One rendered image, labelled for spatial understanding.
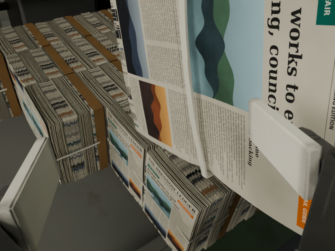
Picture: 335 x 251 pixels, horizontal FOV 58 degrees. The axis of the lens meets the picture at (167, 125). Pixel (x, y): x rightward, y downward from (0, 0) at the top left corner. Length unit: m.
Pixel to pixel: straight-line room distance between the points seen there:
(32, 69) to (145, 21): 1.17
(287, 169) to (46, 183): 0.13
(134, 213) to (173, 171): 2.85
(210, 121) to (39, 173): 0.22
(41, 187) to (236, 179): 0.23
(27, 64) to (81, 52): 0.26
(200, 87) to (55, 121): 0.92
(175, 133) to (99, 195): 3.36
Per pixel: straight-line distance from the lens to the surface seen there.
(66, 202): 3.70
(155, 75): 0.41
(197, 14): 0.32
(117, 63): 1.52
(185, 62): 0.32
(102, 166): 1.48
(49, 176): 0.19
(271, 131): 0.18
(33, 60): 1.60
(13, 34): 1.86
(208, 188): 0.99
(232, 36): 0.29
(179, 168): 1.02
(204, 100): 0.34
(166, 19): 0.36
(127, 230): 3.82
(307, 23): 0.24
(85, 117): 1.25
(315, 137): 0.17
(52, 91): 1.37
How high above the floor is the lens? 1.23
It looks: 28 degrees down
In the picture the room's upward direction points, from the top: 113 degrees counter-clockwise
